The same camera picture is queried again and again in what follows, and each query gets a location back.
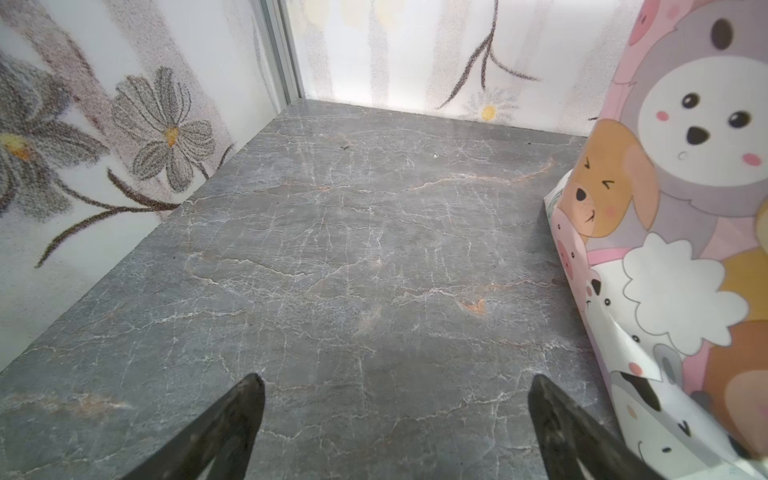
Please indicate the cartoon animal paper bag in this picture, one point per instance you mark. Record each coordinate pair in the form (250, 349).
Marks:
(661, 228)

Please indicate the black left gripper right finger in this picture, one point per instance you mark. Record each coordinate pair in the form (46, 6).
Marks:
(572, 444)

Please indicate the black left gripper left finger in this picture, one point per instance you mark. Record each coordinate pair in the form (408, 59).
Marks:
(218, 444)

